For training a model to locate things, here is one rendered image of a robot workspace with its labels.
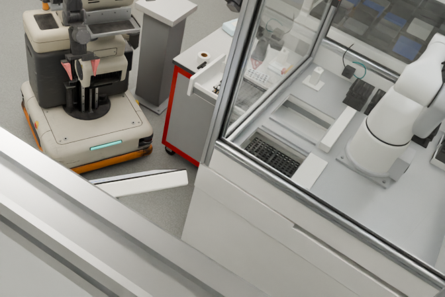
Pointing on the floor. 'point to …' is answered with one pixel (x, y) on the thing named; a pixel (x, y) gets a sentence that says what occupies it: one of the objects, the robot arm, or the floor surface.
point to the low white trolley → (197, 137)
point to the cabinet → (253, 253)
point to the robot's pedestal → (159, 48)
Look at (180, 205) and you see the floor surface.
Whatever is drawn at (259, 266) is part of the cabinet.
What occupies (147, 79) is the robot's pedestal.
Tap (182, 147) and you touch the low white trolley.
